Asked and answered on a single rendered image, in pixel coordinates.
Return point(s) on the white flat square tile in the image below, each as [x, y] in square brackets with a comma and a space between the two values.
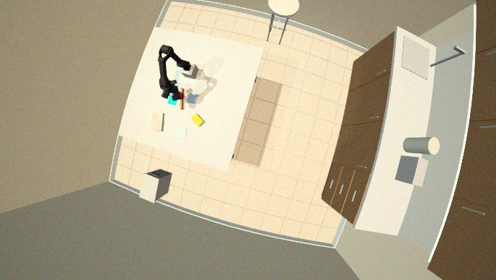
[181, 133]

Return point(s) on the yellow block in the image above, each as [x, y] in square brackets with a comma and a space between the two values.
[197, 119]

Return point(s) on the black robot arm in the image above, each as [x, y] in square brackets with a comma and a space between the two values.
[164, 82]

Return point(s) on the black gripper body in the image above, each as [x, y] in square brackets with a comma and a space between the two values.
[174, 91]

